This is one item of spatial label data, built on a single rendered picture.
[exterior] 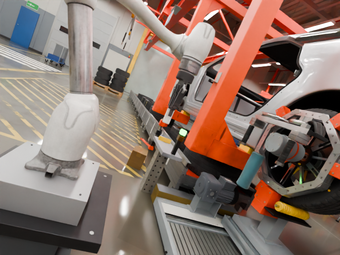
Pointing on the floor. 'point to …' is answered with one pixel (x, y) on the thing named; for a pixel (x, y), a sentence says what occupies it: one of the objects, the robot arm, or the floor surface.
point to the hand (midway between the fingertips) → (168, 116)
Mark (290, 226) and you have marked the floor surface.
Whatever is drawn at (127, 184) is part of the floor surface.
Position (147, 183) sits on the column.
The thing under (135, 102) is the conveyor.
